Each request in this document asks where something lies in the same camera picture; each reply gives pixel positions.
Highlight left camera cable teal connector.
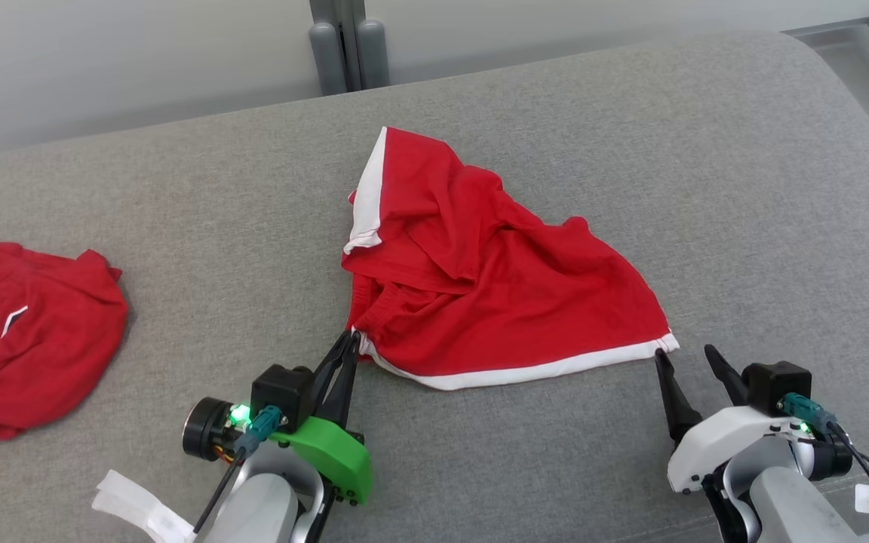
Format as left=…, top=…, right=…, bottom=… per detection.
left=192, top=405, right=286, bottom=535

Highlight red shorts white trim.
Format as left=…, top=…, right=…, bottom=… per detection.
left=342, top=126, right=680, bottom=391

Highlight red shirt white sleeves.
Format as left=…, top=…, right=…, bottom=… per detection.
left=0, top=241, right=130, bottom=447

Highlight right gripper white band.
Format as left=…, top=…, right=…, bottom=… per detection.
left=655, top=345, right=812, bottom=495

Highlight grey partition post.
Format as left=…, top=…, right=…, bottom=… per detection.
left=309, top=0, right=390, bottom=97

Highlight white tape strip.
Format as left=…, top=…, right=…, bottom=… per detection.
left=91, top=469, right=198, bottom=543

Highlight grey fabric sofa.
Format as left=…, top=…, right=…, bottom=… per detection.
left=0, top=30, right=869, bottom=543

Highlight camera cable teal connector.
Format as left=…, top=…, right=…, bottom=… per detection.
left=192, top=405, right=286, bottom=535
left=783, top=392, right=869, bottom=529

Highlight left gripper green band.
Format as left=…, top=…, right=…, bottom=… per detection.
left=269, top=330, right=373, bottom=505

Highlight right camera cable teal connector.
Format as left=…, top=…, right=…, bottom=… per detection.
left=783, top=392, right=869, bottom=529

